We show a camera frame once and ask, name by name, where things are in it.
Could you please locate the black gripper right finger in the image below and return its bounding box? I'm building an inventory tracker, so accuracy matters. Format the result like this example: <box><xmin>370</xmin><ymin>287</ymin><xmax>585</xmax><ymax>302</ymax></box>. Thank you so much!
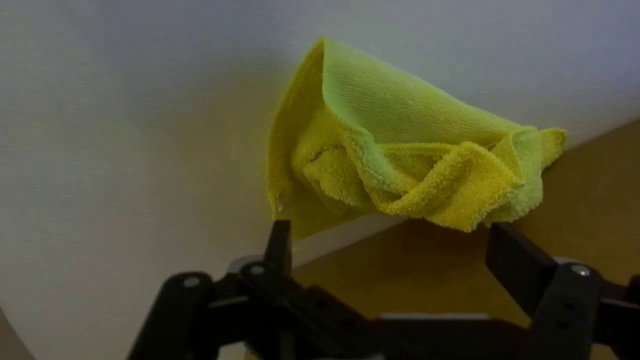
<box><xmin>483</xmin><ymin>222</ymin><xmax>640</xmax><ymax>360</ymax></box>

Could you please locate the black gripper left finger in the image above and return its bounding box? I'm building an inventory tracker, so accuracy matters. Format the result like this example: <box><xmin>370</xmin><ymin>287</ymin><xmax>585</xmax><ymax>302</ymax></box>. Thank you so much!
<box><xmin>126</xmin><ymin>217</ymin><xmax>376</xmax><ymax>360</ymax></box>

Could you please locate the yellow-green microfibre cloth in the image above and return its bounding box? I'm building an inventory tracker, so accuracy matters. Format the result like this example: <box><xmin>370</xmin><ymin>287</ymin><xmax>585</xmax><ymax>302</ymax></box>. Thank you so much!
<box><xmin>266</xmin><ymin>35</ymin><xmax>570</xmax><ymax>242</ymax></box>

